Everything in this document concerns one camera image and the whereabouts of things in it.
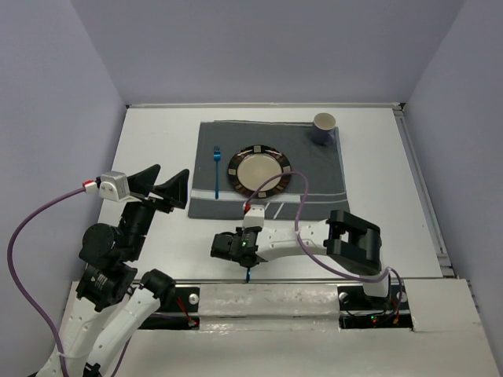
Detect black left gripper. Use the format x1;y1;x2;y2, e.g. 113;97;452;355
122;162;192;258

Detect grey cloth placemat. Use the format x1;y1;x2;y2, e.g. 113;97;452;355
188;121;350;221

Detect blue metal fork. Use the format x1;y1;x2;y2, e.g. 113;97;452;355
213;146;222;199

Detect striped rim dinner plate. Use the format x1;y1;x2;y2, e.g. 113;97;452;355
227;145;292;199

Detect purple mug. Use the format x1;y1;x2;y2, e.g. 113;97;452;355
310;112;336;145

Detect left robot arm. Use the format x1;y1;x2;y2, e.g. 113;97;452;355
37;164;189;376

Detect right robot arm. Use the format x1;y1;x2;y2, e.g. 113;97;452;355
210;205;391;308

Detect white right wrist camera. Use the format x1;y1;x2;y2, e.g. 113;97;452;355
242;203;265;229

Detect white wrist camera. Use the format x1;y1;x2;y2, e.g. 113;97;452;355
82;171;133;203
242;203;265;229

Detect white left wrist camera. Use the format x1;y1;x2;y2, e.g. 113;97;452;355
82;171;133;203

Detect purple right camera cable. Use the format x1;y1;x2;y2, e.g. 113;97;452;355
243;172;404;315

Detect purple camera cable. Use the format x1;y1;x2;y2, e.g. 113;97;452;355
6;184;130;377
243;172;404;315

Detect aluminium mounting rail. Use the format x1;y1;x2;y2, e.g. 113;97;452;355
175;278;362;285

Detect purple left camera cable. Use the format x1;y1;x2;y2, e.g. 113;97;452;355
6;184;130;377

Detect aluminium table edge rail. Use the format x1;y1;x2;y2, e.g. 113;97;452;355
126;102;402;110

